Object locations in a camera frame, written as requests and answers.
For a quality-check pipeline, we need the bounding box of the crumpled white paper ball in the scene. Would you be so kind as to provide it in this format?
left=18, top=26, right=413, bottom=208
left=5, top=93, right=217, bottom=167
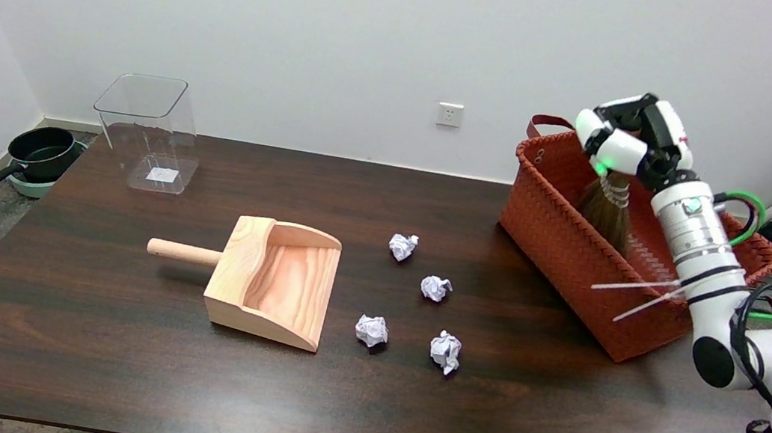
left=386, top=231, right=420, bottom=265
left=426, top=329, right=465, bottom=378
left=418, top=274, right=455, bottom=305
left=352, top=312, right=392, bottom=351

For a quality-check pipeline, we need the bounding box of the clear plastic bin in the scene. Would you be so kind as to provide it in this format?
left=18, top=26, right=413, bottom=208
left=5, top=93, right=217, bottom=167
left=82, top=67, right=211, bottom=200

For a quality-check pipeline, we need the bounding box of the green robot cable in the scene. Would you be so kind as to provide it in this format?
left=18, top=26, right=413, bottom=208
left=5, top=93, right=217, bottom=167
left=717, top=188, right=770, bottom=251

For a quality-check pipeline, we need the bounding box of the small straw hand broom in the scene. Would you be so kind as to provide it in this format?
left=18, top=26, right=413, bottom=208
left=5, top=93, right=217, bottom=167
left=570, top=165, right=642, bottom=259

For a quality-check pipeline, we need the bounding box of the white cable tie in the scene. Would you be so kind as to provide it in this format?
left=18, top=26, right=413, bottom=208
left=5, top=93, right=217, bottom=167
left=611, top=281, right=687, bottom=332
left=590, top=270, right=683, bottom=302

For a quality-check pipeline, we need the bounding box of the green pot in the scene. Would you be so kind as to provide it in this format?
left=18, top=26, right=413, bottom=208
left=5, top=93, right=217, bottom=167
left=4, top=132, right=89, bottom=205

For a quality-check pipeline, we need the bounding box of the black frying pan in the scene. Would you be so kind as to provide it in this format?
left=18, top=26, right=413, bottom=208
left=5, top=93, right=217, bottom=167
left=0, top=119, right=85, bottom=202

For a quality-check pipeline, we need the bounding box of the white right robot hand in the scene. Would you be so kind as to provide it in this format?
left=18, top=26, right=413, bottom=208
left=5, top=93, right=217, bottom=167
left=567, top=84, right=705, bottom=200

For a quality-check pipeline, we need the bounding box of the white wall socket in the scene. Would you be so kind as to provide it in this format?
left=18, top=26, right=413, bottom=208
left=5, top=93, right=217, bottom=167
left=435, top=102, right=464, bottom=129

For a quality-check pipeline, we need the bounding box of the wooden dustpan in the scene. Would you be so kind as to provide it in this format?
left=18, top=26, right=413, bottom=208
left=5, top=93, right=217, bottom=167
left=135, top=201, right=346, bottom=354

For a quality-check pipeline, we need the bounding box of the red woven basket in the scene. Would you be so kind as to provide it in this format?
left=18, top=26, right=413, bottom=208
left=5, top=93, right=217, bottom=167
left=482, top=110, right=772, bottom=384

